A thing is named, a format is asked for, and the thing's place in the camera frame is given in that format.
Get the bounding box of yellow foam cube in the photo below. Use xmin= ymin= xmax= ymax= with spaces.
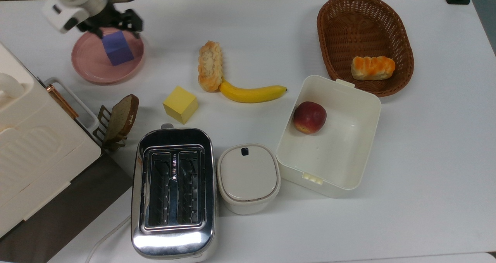
xmin=163 ymin=86 xmax=199 ymax=125

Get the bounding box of copper cabinet handle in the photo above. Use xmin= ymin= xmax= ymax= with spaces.
xmin=46 ymin=84 xmax=79 ymax=119

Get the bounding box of pink plastic plate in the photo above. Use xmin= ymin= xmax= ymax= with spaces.
xmin=71 ymin=33 xmax=145 ymax=85

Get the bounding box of orange bread roll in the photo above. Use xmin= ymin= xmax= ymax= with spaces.
xmin=351 ymin=56 xmax=396 ymax=81

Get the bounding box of purple foam cube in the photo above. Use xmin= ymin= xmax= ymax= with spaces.
xmin=102 ymin=31 xmax=134 ymax=66

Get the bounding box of yellow banana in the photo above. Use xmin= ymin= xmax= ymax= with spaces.
xmin=219 ymin=80 xmax=288 ymax=103

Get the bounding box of cream chrome toaster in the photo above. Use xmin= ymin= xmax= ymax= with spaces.
xmin=131 ymin=124 xmax=217 ymax=262

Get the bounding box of brown bread slice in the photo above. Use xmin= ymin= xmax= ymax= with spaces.
xmin=104 ymin=94 xmax=140 ymax=143

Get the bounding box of cream toy cabinet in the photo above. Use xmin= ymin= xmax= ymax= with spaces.
xmin=0 ymin=42 xmax=102 ymax=238

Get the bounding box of white open plastic box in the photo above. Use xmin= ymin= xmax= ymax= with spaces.
xmin=276 ymin=75 xmax=382 ymax=198

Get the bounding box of long braided pastry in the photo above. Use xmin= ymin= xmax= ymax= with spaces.
xmin=198 ymin=41 xmax=224 ymax=93

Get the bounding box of red apple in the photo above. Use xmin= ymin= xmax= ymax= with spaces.
xmin=293 ymin=101 xmax=327 ymax=134

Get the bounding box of white toaster cable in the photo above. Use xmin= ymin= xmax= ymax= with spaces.
xmin=84 ymin=215 xmax=132 ymax=263

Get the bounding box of brown wicker basket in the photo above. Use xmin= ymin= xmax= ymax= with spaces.
xmin=317 ymin=0 xmax=414 ymax=98

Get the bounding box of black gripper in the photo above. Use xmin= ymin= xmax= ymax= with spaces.
xmin=77 ymin=3 xmax=143 ymax=39

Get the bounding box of small cream lidded bin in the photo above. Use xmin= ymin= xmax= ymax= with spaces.
xmin=216 ymin=143 xmax=281 ymax=215

